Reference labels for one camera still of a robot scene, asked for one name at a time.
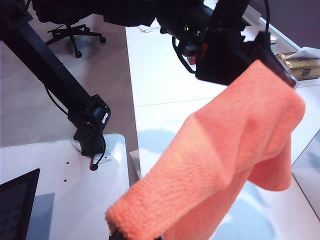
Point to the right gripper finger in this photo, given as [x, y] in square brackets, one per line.
[117, 235]

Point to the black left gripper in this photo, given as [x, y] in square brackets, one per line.
[230, 15]

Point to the orange microfibre cloth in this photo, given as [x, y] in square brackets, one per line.
[212, 150]

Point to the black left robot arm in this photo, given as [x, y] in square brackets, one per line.
[50, 62]

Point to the white robot base platform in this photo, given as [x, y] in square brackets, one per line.
[75, 200]

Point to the square frameless table mirror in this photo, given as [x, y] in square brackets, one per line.
[312, 170]

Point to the small white cup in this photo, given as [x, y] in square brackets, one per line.
[273, 39]

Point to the gold brown packet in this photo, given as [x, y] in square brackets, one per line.
[297, 67]

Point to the rubik's cube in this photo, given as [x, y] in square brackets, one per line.
[192, 60]

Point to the long grey desk partition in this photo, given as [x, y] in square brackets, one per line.
[300, 20]

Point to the black swivel office chair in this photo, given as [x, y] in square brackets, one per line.
[72, 33]

